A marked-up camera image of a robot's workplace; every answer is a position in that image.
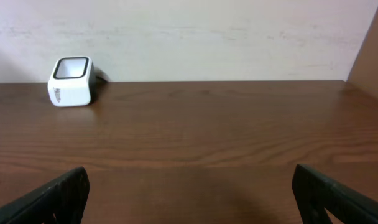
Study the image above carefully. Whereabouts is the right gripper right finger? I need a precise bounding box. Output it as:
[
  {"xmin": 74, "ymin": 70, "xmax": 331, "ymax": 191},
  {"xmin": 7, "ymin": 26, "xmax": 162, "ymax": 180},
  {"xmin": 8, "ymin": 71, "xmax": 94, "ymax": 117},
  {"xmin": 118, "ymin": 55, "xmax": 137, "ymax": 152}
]
[{"xmin": 292, "ymin": 164, "xmax": 378, "ymax": 224}]

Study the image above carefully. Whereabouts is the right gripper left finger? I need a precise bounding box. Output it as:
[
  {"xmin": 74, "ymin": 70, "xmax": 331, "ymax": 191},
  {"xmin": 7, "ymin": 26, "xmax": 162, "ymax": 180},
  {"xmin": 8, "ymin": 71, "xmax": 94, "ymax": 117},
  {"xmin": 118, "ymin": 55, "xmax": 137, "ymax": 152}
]
[{"xmin": 0, "ymin": 167, "xmax": 90, "ymax": 223}]

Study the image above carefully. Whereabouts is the white barcode scanner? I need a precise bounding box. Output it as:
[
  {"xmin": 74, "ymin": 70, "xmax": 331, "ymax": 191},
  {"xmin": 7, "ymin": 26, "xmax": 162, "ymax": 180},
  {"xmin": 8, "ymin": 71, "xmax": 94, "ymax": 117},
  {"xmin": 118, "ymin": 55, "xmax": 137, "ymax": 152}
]
[{"xmin": 47, "ymin": 56, "xmax": 96, "ymax": 107}]

